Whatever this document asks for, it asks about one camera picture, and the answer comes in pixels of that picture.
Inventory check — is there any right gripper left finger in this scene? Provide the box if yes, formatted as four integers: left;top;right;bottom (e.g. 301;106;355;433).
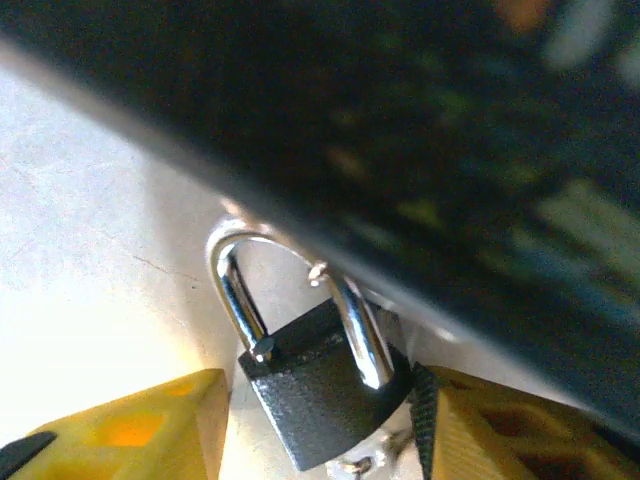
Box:
0;368;231;480

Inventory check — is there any starry night tin box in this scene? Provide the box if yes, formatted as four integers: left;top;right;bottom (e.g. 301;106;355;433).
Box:
0;0;640;451

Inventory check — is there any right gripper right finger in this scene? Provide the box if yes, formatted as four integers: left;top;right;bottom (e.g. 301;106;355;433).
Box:
408;363;640;480

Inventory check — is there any small dark padlock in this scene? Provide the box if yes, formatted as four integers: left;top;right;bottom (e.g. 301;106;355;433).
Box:
206;227;416;474

